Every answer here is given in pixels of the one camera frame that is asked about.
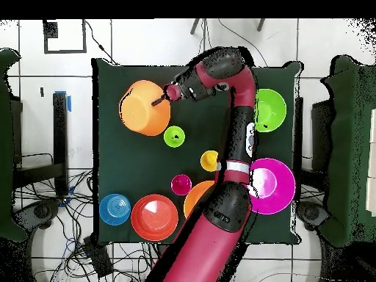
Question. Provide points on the white boxes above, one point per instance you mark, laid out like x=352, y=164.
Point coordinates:
x=372, y=164

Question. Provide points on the black power strip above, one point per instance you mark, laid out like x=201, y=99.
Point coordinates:
x=98, y=258

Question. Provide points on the green plastic bowl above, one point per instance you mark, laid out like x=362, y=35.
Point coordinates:
x=271, y=110

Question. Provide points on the orange plastic bowl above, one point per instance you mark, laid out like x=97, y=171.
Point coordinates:
x=141, y=117
x=195, y=196

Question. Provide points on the green cloth covered table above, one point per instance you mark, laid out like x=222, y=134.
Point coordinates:
x=8, y=147

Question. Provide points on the crimson plastic cup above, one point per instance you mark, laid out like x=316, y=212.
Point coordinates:
x=180, y=184

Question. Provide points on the blue plastic bowl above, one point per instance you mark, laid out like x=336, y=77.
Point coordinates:
x=114, y=209

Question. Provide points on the green plastic cup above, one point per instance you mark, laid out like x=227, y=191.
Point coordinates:
x=170, y=141

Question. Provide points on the small black floor marker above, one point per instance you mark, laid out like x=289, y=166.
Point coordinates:
x=42, y=92

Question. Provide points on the pink plastic bowl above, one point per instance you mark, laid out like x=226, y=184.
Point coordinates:
x=282, y=188

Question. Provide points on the yellow plastic cup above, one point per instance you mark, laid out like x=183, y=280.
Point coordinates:
x=208, y=161

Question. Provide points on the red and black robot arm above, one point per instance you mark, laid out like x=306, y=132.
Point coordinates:
x=199, y=252

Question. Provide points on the black square floor frame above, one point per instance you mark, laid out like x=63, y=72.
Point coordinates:
x=64, y=51

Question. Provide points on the black bench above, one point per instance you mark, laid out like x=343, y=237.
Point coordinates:
x=60, y=141

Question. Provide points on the red plastic bowl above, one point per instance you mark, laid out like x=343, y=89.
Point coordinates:
x=154, y=217

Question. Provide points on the dark green tablecloth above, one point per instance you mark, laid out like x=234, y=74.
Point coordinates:
x=132, y=164

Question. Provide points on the green table with white boxes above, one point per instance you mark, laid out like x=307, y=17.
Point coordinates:
x=349, y=147

